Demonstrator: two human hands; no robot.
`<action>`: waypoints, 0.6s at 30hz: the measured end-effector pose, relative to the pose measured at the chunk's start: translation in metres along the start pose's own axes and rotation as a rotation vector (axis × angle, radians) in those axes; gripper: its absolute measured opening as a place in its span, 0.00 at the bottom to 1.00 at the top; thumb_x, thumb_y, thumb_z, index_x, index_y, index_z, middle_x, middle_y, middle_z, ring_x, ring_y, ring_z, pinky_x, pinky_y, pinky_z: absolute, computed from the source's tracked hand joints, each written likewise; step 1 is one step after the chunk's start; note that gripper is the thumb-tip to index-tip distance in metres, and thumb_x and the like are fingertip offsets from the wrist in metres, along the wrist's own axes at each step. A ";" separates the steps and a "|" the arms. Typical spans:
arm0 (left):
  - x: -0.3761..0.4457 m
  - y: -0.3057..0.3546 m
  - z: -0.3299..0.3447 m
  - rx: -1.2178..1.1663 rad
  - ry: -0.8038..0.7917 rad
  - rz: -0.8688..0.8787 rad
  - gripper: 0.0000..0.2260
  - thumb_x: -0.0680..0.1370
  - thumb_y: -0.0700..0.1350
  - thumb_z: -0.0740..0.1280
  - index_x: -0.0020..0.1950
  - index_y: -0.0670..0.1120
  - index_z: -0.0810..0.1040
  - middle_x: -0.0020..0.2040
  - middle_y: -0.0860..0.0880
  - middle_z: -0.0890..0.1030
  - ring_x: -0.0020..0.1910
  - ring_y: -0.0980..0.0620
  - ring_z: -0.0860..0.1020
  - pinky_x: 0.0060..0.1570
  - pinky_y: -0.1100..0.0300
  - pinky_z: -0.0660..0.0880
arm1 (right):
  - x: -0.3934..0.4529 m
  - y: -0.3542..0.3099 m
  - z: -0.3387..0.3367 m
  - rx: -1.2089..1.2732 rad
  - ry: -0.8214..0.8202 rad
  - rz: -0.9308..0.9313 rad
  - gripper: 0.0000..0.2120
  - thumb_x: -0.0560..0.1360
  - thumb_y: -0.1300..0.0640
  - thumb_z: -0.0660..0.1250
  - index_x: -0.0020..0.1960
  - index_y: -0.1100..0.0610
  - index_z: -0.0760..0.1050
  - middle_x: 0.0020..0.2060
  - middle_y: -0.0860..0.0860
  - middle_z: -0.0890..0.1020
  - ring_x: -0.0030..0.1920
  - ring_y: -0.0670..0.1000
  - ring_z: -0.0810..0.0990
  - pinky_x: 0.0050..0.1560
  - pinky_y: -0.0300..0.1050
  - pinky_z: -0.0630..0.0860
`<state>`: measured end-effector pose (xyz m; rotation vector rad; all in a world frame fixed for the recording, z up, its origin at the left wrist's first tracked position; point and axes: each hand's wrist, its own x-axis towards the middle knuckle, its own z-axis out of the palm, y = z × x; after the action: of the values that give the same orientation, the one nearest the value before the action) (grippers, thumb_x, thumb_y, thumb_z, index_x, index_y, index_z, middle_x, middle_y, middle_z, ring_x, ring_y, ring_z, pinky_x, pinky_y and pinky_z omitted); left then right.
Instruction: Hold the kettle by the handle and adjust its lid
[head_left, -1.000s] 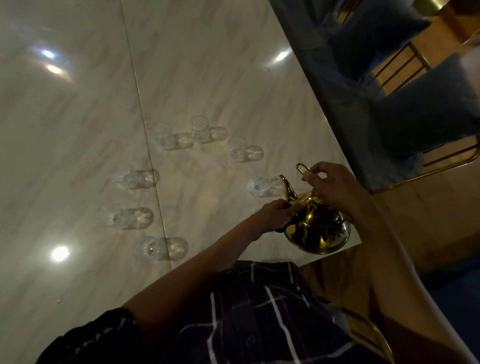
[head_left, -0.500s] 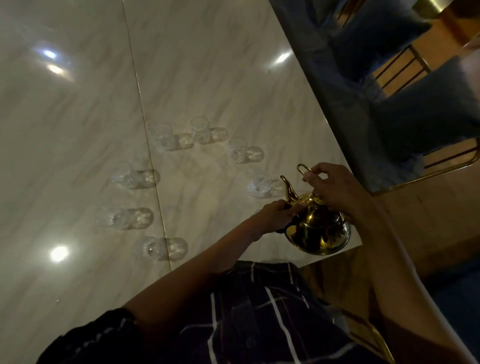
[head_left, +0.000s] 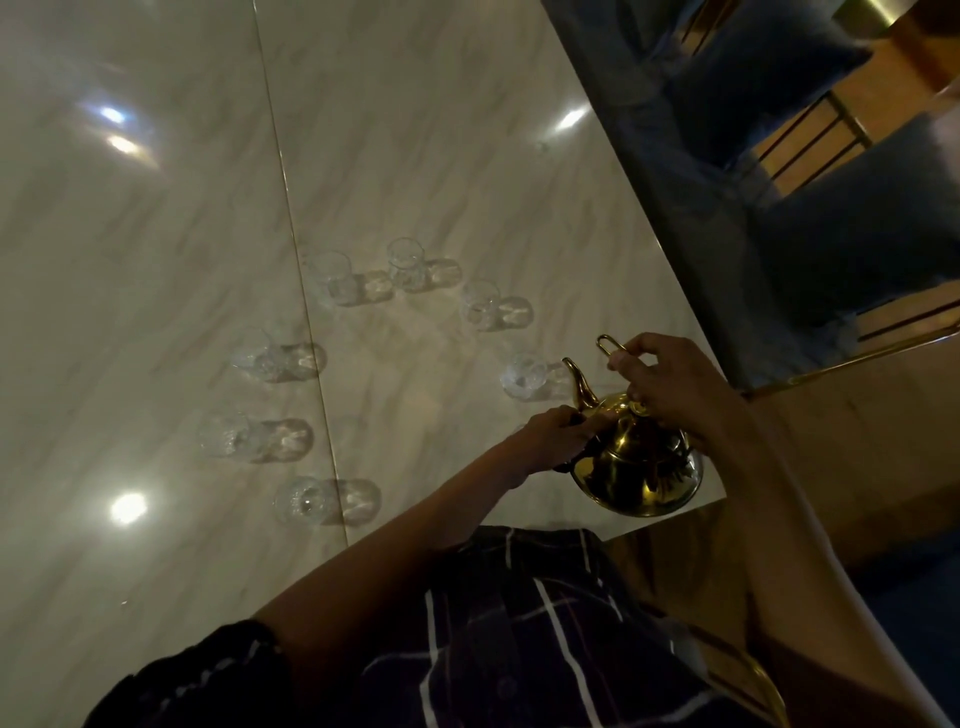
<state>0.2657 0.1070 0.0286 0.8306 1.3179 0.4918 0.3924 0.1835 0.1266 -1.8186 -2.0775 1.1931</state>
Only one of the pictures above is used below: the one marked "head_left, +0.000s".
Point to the person's right hand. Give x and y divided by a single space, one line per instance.
682 390

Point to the person's left hand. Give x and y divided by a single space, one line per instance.
559 442

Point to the gold metal teapot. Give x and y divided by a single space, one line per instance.
637 480

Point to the person's right forearm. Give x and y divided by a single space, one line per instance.
810 585

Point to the person's left forearm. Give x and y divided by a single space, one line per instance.
390 577

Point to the dark plaid shirt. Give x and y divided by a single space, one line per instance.
517 652

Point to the dark blue cushion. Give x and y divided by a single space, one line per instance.
862 232

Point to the blue grey cushion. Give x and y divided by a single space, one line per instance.
765 82

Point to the white marble table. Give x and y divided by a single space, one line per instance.
150 262

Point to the dark blue chair gold frame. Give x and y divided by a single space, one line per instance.
922 622

